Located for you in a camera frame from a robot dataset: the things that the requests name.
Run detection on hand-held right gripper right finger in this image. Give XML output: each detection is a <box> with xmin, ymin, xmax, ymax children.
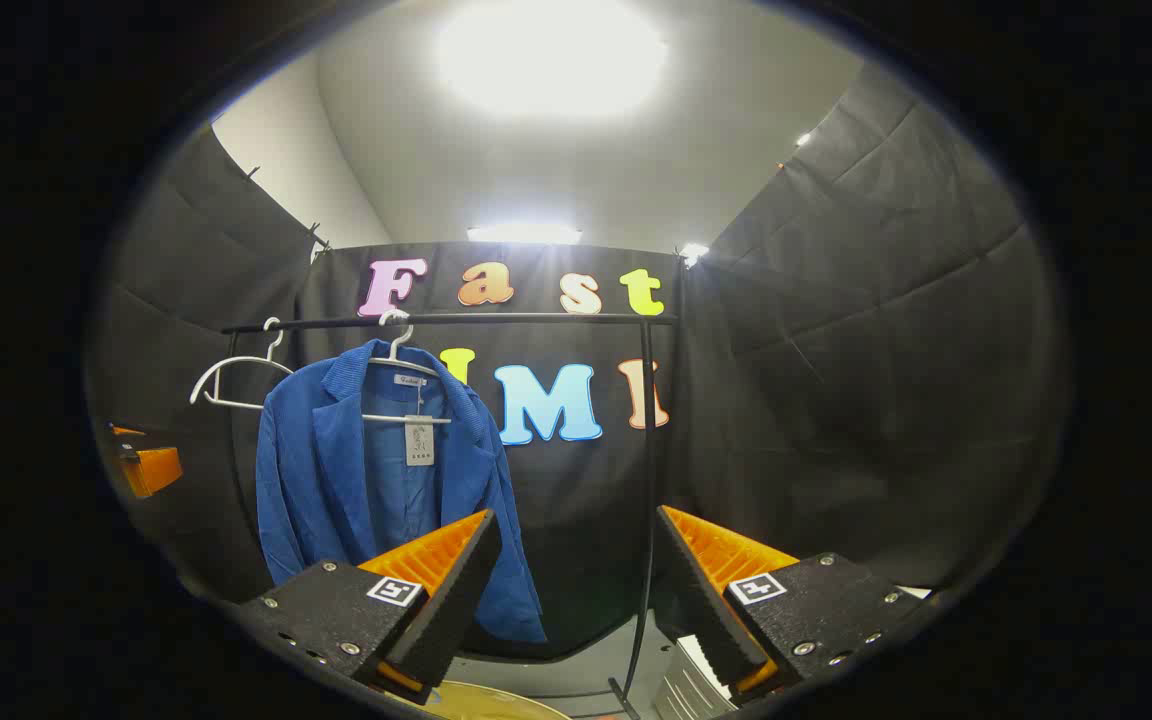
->
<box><xmin>654</xmin><ymin>505</ymin><xmax>932</xmax><ymax>706</ymax></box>

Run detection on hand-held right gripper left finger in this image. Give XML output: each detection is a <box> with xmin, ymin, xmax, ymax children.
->
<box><xmin>236</xmin><ymin>508</ymin><xmax>504</xmax><ymax>706</ymax></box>

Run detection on blue corduroy jacket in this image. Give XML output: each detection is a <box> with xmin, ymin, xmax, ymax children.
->
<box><xmin>256</xmin><ymin>338</ymin><xmax>547</xmax><ymax>644</ymax></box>

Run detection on white clothes hanger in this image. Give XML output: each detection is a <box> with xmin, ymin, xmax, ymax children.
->
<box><xmin>361</xmin><ymin>308</ymin><xmax>454</xmax><ymax>426</ymax></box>
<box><xmin>189</xmin><ymin>317</ymin><xmax>295</xmax><ymax>411</ymax></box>

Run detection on black metal clothes rack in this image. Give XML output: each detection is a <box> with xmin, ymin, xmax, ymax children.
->
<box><xmin>221</xmin><ymin>312</ymin><xmax>682</xmax><ymax>720</ymax></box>

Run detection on black backdrop cloth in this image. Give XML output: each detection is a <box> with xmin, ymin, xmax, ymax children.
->
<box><xmin>86</xmin><ymin>65</ymin><xmax>1072</xmax><ymax>661</ymax></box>

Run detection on long ceiling light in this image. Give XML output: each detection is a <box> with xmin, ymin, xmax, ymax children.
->
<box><xmin>466</xmin><ymin>223</ymin><xmax>584</xmax><ymax>245</ymax></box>

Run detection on large ceiling light panel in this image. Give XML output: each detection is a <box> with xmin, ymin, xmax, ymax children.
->
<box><xmin>436</xmin><ymin>0</ymin><xmax>667</xmax><ymax>116</ymax></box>

